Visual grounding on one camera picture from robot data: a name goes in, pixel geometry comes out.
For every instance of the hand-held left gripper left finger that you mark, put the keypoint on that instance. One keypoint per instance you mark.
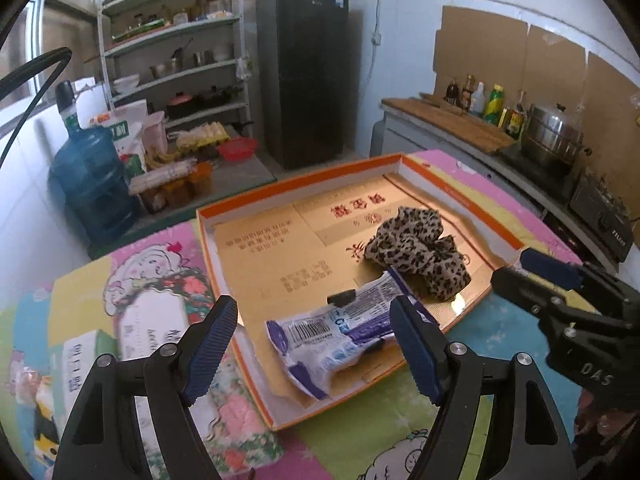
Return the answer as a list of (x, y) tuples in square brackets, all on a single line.
[(210, 350)]

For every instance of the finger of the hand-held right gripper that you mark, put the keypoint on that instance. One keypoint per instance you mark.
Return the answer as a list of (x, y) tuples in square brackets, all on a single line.
[(547, 266), (520, 287)]

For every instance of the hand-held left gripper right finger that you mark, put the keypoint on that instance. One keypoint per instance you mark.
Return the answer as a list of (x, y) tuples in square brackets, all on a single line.
[(415, 355)]

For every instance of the white blue plastic packet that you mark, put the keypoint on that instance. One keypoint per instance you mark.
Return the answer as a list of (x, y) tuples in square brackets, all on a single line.
[(320, 340)]

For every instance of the leopard print scrunchie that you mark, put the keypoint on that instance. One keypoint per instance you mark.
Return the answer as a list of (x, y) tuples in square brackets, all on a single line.
[(415, 255)]

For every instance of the yellow white snack bag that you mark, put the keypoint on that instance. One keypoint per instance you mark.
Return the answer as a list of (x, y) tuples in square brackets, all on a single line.
[(85, 360)]

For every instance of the orange cardboard box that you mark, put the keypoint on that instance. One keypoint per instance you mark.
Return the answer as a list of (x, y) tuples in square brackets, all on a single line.
[(280, 240)]

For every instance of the person's right hand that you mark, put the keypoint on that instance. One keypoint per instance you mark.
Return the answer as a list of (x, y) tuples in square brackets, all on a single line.
[(607, 427)]

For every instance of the black gas stove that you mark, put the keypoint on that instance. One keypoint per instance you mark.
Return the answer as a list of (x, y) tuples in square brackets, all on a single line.
[(600, 215)]

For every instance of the floral tissue pack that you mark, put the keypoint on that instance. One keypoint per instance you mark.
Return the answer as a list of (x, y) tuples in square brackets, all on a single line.
[(235, 425)]

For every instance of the small black clip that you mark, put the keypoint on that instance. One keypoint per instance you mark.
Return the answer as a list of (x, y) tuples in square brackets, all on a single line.
[(342, 298)]

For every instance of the printed blanket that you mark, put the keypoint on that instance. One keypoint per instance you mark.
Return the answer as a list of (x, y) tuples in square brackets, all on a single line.
[(150, 242)]

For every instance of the steel steamer pot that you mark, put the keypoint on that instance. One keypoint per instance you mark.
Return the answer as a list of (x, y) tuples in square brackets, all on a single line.
[(552, 135)]

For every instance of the pack of orange bottles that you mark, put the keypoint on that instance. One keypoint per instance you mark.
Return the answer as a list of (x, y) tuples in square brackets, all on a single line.
[(180, 192)]

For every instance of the green yellow bottle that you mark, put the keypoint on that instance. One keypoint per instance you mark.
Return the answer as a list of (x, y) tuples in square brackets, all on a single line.
[(493, 105)]

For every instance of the white plastic bottle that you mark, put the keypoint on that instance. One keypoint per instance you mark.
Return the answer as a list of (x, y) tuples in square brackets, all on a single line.
[(478, 101)]

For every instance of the grey low table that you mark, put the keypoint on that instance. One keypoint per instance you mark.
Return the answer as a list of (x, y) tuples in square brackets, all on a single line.
[(250, 175)]

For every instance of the wrapped noodle pack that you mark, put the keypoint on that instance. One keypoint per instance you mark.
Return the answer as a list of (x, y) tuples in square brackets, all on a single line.
[(162, 175)]

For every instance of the brown sauce bottle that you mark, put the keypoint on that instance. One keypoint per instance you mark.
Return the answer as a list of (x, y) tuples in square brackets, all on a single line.
[(468, 92)]

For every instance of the white kitchen cabinet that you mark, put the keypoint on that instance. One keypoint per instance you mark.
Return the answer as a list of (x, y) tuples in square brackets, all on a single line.
[(400, 135)]

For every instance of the dark sauce bottle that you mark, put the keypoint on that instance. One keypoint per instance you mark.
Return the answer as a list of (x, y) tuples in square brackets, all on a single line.
[(452, 92)]

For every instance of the bunch of bananas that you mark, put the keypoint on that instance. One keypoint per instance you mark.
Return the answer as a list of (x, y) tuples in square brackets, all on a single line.
[(161, 157)]

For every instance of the red plastic bowl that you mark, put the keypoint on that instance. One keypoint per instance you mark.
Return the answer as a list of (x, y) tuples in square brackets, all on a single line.
[(239, 149)]

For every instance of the blue water jug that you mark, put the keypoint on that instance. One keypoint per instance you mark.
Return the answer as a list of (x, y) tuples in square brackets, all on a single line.
[(90, 175)]

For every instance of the egg tray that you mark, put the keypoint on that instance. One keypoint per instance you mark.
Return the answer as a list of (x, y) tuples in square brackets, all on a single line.
[(202, 136)]

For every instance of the white green flour bag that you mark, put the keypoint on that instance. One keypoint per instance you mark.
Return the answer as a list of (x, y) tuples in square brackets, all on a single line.
[(120, 132)]

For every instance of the black pot with red lid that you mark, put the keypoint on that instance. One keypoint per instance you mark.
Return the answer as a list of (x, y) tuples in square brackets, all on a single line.
[(180, 104)]

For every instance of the stack of white bowls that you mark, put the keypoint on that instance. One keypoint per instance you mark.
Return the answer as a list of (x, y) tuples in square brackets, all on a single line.
[(126, 85)]

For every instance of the dark grey fridge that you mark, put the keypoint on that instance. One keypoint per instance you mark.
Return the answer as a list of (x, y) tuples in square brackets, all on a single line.
[(305, 85)]

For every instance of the white plastic bag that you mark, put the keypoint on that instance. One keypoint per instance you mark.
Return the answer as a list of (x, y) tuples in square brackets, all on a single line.
[(244, 68)]

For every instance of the black water pump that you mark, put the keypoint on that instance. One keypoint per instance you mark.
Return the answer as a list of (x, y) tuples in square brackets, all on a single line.
[(66, 97)]

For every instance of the metal shelf rack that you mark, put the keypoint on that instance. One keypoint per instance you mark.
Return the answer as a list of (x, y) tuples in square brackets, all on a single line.
[(170, 36)]

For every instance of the green tray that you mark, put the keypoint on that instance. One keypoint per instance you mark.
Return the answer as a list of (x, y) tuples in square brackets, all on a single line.
[(140, 30)]

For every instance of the red lidded jar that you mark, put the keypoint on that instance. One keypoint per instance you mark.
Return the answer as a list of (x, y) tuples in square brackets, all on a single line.
[(218, 1)]

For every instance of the cardboard wall sheet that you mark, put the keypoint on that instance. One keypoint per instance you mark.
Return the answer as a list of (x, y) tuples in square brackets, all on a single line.
[(615, 120), (555, 70), (480, 50)]

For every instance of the wall outlet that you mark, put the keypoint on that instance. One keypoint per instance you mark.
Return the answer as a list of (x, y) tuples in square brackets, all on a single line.
[(378, 38)]

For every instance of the aluminium window frame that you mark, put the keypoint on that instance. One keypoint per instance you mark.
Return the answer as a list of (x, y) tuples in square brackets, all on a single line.
[(70, 14)]

